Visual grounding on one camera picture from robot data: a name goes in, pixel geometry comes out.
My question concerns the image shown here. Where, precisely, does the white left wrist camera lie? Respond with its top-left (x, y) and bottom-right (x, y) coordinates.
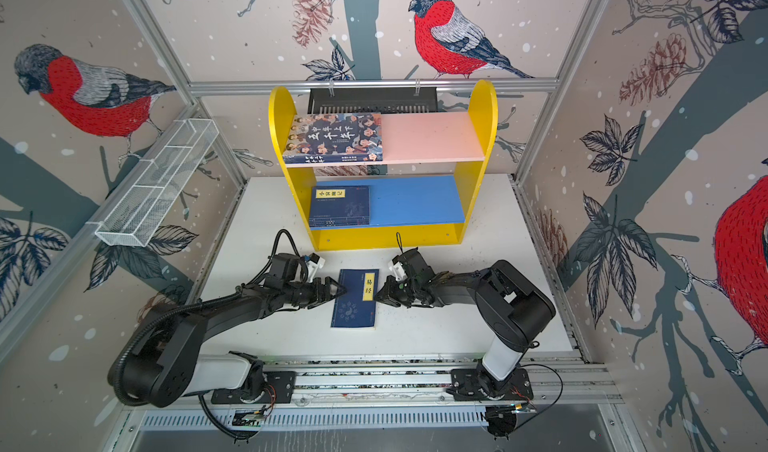
top-left (303, 253), bottom-right (325, 282)

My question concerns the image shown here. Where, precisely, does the horizontal aluminium frame bar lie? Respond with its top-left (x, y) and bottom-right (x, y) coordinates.
top-left (187, 77), bottom-right (561, 97)

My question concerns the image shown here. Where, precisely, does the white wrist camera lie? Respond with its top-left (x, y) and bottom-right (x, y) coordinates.
top-left (389, 256), bottom-right (410, 282)
top-left (303, 253), bottom-right (325, 282)

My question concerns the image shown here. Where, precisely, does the white wire mesh basket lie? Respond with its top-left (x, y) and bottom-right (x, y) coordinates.
top-left (95, 118), bottom-right (219, 247)

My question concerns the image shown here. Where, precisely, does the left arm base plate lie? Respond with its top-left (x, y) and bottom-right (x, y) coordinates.
top-left (211, 371), bottom-right (297, 406)

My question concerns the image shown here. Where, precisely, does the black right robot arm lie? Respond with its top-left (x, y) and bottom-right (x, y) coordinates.
top-left (374, 248), bottom-right (556, 399)

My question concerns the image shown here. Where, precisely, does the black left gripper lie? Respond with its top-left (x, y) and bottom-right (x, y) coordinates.
top-left (283, 275), bottom-right (348, 307)

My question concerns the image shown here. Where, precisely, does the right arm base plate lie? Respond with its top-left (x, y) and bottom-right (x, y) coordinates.
top-left (445, 367), bottom-right (533, 402)

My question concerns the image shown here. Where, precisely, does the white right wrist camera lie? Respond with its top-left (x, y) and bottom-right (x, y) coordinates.
top-left (389, 256), bottom-right (410, 282)

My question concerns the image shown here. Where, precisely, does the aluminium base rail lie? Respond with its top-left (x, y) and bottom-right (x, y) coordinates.
top-left (141, 359), bottom-right (623, 432)

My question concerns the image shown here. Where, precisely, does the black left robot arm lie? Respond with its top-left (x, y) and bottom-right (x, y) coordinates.
top-left (108, 248), bottom-right (346, 408)

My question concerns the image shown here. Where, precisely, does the blue book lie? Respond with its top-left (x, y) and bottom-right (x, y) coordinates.
top-left (308, 186), bottom-right (371, 228)
top-left (331, 269), bottom-right (379, 329)

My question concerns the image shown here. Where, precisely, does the colourful illustrated thick book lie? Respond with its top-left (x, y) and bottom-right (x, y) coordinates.
top-left (282, 113), bottom-right (383, 164)

